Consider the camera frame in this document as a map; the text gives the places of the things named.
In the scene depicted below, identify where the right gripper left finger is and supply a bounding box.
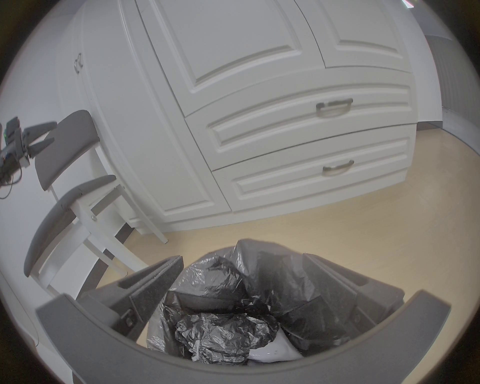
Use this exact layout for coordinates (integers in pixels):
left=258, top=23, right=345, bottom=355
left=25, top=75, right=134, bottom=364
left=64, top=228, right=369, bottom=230
left=80, top=255, right=185, bottom=341

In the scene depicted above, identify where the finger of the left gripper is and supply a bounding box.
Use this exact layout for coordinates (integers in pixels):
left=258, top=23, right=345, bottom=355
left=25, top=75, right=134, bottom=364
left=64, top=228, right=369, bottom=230
left=22, top=121, right=58, bottom=139
left=27, top=137, right=55, bottom=158

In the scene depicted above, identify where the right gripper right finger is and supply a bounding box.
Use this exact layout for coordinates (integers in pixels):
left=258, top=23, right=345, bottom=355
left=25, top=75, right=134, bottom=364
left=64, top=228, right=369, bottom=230
left=303, top=253, right=406, bottom=340

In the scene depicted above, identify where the black plastic bag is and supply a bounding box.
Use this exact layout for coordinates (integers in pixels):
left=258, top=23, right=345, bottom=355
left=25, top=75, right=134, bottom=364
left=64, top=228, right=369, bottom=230
left=147, top=238, right=357, bottom=365

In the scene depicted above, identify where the white trash bin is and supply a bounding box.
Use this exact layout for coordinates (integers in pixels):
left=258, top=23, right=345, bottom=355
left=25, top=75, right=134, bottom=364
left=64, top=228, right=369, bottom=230
left=146, top=322, right=305, bottom=365

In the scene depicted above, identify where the white chair with grey cushions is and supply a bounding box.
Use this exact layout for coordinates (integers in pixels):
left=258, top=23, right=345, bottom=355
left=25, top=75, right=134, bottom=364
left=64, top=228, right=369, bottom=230
left=23, top=109, right=169, bottom=298

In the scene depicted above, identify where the white wardrobe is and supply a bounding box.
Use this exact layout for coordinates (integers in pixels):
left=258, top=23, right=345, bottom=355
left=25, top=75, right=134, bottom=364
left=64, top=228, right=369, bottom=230
left=55, top=0, right=419, bottom=234

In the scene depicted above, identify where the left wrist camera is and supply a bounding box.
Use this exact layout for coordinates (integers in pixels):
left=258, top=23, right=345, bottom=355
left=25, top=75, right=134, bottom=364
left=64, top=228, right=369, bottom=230
left=3, top=116, right=22, bottom=145

